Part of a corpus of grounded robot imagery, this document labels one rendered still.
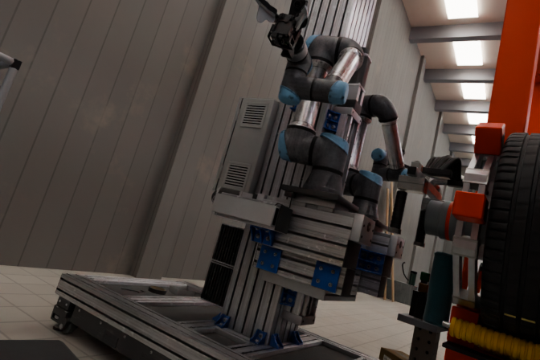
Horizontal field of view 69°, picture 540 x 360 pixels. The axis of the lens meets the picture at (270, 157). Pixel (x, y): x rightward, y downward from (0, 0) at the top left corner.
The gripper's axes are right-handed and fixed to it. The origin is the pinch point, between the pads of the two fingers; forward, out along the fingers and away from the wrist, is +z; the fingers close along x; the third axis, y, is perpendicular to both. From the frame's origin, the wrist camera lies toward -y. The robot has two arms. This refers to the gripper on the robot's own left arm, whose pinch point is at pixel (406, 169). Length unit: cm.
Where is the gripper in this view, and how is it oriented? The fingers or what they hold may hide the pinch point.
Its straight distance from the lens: 254.1
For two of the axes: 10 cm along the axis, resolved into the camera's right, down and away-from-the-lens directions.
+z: 6.8, 3.2, 6.6
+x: 6.4, 1.7, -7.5
